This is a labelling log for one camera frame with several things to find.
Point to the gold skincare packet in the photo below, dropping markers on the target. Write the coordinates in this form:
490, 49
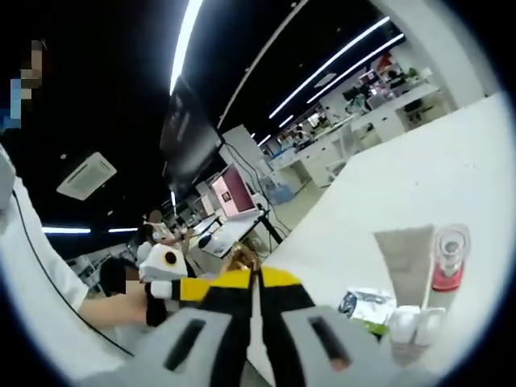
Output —
244, 260

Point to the white desk with black legs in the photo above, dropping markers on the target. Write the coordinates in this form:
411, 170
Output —
234, 230

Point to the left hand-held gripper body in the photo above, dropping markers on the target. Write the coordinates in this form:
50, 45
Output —
153, 270

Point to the white blue skincare sachet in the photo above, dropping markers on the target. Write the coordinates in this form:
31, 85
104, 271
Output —
369, 300

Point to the white skincare bottle red collar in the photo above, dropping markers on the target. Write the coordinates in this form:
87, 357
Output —
449, 278

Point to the dark hanging display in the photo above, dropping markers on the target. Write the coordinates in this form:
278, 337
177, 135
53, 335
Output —
189, 137

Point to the large pink-screen monitor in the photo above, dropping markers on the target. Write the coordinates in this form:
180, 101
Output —
235, 193

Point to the bright ceiling light strip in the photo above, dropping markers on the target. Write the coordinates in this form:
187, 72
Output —
359, 63
187, 40
334, 58

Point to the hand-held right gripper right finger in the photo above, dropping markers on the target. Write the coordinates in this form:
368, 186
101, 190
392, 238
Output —
363, 354

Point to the person's left hand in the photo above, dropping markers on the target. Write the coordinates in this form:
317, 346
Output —
131, 308

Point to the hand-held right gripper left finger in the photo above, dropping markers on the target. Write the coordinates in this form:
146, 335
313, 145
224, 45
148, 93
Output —
217, 322

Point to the person's white shirt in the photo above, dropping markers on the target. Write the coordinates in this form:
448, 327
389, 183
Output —
40, 282

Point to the white office counter row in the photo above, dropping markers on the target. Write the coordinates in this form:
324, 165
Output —
403, 113

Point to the ceiling air conditioner unit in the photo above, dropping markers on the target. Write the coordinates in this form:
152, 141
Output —
86, 175

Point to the small white skincare bottle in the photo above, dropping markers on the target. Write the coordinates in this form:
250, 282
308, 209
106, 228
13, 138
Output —
431, 326
403, 326

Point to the tall white skincare tube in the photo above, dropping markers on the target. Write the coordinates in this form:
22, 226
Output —
407, 266

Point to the blue water bottle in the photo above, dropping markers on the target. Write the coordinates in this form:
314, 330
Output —
281, 194

